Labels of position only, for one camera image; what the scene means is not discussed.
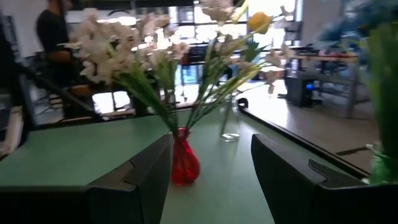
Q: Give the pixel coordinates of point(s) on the black computer tower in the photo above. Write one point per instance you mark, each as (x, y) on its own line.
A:
(298, 91)

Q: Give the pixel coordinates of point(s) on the blue flower bunch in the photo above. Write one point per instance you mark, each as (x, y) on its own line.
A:
(384, 93)
(339, 31)

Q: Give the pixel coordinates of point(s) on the green glass vase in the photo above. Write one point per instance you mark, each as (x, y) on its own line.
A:
(382, 168)

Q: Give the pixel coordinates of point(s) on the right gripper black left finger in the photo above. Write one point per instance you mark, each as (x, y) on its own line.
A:
(77, 205)

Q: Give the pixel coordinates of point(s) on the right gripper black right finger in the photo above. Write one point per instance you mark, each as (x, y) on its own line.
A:
(326, 205)

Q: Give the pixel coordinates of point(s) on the yellow tulip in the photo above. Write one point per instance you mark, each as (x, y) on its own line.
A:
(258, 22)

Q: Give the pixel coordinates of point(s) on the clear glass vase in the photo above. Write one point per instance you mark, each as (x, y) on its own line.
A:
(229, 124)

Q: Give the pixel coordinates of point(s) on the person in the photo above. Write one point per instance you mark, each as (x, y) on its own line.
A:
(53, 37)

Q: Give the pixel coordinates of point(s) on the green table mat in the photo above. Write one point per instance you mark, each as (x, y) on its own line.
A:
(77, 149)

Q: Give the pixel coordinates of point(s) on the red glass vase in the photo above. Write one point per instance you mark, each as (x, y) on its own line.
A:
(185, 161)

